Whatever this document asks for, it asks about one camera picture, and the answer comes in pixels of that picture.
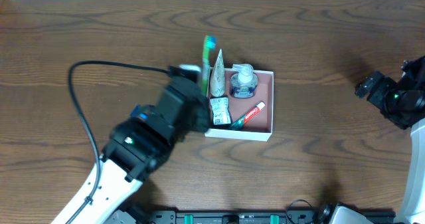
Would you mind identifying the green white soap packet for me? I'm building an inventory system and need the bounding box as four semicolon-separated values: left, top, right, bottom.
210;97;231;126

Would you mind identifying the white shampoo tube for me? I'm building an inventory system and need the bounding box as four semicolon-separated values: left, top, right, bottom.
209;50;226;97

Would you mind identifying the blue disposable razor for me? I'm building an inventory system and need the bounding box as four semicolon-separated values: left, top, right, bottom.
129;104;141;118

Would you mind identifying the red green toothpaste tube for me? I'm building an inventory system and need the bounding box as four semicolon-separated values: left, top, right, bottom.
228;102;265;131

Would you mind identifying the clear spray bottle blue liquid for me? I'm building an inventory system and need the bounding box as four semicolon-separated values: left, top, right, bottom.
230;64;258;98

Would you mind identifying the green white toothbrush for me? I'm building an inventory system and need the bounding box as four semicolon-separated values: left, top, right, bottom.
201;35;216;95

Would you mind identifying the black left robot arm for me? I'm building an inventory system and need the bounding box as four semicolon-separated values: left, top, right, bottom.
54;76;210;223

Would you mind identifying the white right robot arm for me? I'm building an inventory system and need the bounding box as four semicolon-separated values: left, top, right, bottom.
355;56;424;223

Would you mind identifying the white cardboard box pink inside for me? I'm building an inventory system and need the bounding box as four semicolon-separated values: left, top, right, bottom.
205;68;274;142

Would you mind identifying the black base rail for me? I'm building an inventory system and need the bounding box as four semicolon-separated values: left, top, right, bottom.
145;209;396;224

